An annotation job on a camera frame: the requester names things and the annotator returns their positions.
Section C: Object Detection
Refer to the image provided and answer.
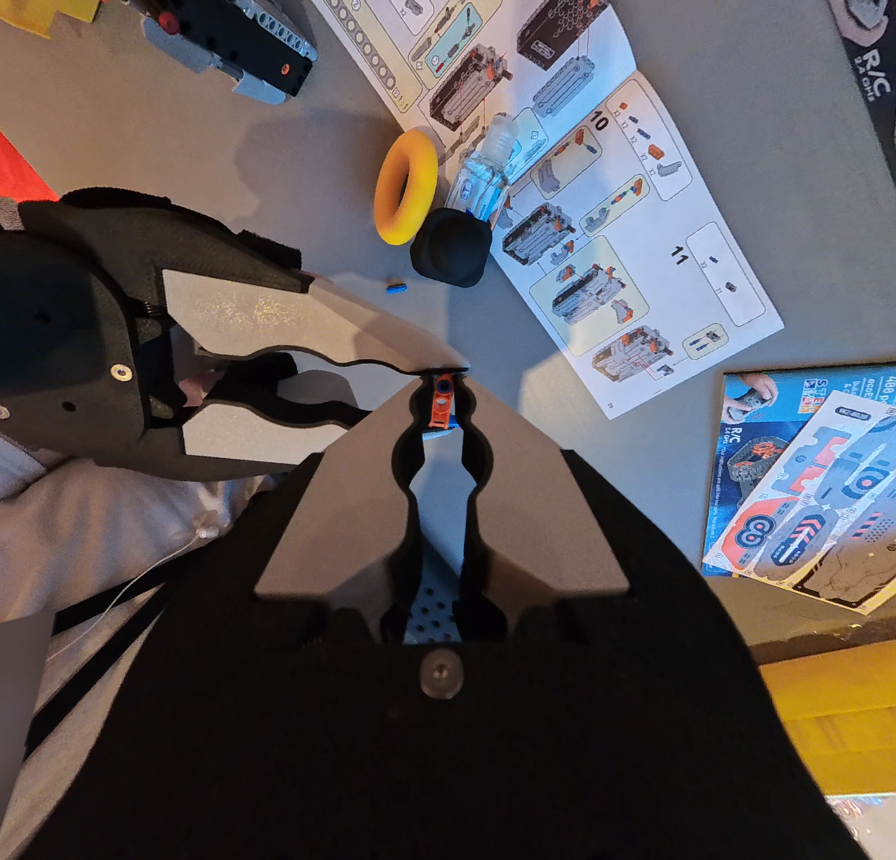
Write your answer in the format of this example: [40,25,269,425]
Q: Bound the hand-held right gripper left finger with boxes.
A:
[252,376,429,643]

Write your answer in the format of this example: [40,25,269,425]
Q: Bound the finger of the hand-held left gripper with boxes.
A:
[161,268,471,377]
[182,373,373,466]

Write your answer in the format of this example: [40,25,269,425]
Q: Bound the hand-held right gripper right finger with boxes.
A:
[455,374,632,643]

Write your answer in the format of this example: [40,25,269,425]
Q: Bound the orange connector brick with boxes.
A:
[427,374,457,431]

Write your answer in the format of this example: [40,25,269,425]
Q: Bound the grey desk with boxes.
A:
[0,0,896,665]

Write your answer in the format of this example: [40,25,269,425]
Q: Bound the person's left hand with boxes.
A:
[177,372,228,409]

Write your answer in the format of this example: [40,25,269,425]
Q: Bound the black perforated office chair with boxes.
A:
[402,541,464,645]

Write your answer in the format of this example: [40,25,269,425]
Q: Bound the orange traffic cone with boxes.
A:
[0,131,63,204]

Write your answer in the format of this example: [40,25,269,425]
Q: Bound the black rubber tyre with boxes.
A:
[409,206,494,290]

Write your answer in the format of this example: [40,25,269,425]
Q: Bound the person's white shirt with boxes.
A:
[0,433,295,860]

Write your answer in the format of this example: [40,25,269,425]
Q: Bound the blue covered booklet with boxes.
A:
[701,363,896,612]

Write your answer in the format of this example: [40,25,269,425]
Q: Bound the clear sanitizer bottle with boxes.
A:
[444,111,522,230]

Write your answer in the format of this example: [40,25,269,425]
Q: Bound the sticker sheet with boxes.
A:
[702,387,896,617]

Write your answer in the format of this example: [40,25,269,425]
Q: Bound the black grey brick assembly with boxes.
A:
[114,0,321,106]

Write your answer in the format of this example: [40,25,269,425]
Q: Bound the open instruction booklet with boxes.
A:
[300,0,786,421]

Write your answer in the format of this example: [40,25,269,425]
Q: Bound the clear plastic bags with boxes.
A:
[825,792,896,860]

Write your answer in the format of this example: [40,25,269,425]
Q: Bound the yellow foam ring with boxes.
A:
[373,127,441,248]

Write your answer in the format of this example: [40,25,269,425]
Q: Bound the black shoulder strap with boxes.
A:
[23,576,179,759]

